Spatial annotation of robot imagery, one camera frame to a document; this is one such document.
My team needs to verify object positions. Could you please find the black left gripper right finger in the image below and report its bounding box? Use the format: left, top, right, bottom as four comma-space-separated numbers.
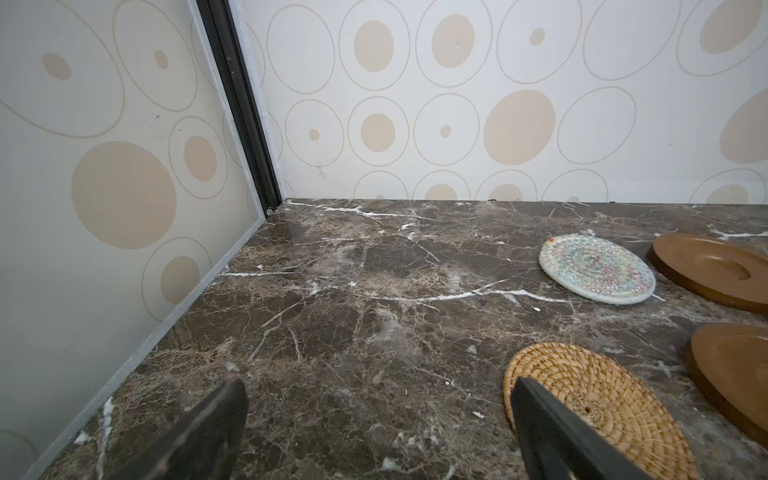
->
510, 377, 649, 480

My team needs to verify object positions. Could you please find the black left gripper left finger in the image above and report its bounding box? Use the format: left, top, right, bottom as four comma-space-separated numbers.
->
112, 373, 249, 479

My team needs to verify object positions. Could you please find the woven rattan round coaster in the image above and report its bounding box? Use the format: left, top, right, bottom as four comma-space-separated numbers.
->
503, 342, 700, 479

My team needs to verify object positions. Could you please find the white multicolour stitched coaster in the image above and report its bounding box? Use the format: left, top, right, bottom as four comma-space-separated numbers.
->
538, 234, 656, 305

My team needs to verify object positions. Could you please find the brown wooden coaster near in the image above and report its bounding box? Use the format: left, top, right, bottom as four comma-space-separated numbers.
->
685, 323, 767, 447

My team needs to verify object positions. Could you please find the brown wooden coaster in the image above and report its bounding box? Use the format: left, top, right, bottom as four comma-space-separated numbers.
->
647, 233, 767, 314
685, 323, 767, 447

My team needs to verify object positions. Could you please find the brown wooden coaster far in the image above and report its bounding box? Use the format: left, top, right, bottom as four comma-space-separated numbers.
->
647, 233, 767, 314

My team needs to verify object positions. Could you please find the black corner frame post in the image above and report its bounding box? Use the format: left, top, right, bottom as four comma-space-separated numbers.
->
196, 0, 282, 215

